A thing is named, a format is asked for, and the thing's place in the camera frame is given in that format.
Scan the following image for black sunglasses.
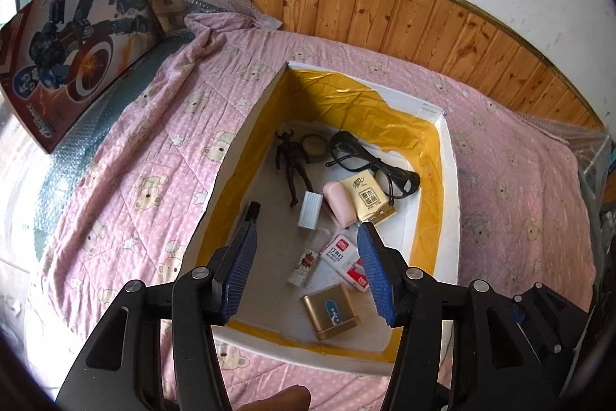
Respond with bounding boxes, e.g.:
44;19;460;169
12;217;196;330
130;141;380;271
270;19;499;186
325;130;420;200

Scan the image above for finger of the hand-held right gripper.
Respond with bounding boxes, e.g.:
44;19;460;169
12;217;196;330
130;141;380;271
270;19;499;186
511;283;595;364

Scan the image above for red and white staple box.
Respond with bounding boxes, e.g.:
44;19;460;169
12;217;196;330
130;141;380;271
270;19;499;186
320;234;373;293

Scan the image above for pink power bank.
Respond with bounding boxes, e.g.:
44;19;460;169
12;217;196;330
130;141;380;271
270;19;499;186
323;181;357;229

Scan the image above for bubble wrap sheet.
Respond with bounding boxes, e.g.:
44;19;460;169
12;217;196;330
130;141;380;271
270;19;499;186
520;112;612;181

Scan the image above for pink bear print blanket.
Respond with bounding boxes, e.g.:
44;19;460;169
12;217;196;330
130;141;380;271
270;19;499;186
41;11;602;411

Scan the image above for small clear bottle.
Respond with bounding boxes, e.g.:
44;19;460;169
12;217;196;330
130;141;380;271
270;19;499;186
287;233;330;287

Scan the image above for robot figure toy box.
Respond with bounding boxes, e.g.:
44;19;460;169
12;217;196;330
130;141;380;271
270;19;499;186
0;0;164;154

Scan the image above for white charger plug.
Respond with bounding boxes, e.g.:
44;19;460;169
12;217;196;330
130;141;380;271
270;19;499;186
297;192;322;230

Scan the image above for white cardboard box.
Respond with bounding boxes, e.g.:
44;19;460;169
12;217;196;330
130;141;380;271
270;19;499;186
185;61;460;377

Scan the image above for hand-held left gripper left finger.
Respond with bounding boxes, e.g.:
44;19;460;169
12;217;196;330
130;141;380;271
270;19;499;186
58;221;258;411

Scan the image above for wooden headboard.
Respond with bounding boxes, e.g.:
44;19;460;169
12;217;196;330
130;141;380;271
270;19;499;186
168;0;607;130

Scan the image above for gold tin box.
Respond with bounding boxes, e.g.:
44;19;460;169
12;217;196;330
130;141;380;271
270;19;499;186
302;285;362;341

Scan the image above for yellow tissue pack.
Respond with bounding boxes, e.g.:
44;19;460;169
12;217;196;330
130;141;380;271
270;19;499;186
339;170;398;226

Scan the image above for green tape roll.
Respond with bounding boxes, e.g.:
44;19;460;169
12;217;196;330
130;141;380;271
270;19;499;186
302;134;328;162

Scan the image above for dark purple toy figure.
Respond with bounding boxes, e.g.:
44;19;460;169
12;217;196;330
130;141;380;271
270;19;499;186
275;129;313;207

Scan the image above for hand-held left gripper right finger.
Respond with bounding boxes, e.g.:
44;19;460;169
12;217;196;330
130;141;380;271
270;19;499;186
356;222;544;411

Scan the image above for person's left hand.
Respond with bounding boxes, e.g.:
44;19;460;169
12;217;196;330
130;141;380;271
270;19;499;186
231;384;311;411

